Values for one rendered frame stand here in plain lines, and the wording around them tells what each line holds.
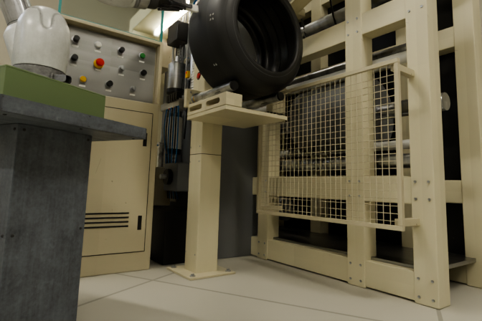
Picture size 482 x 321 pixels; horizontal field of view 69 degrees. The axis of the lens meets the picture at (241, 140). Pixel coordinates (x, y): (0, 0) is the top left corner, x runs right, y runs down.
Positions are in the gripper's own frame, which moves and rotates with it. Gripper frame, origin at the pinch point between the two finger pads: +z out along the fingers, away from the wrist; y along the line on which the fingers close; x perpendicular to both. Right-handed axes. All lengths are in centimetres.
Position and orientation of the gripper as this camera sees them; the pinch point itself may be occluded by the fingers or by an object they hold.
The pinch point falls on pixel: (191, 8)
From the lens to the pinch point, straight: 168.4
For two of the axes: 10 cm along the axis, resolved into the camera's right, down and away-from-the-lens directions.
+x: 0.8, 10.0, -0.5
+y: -5.9, 0.9, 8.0
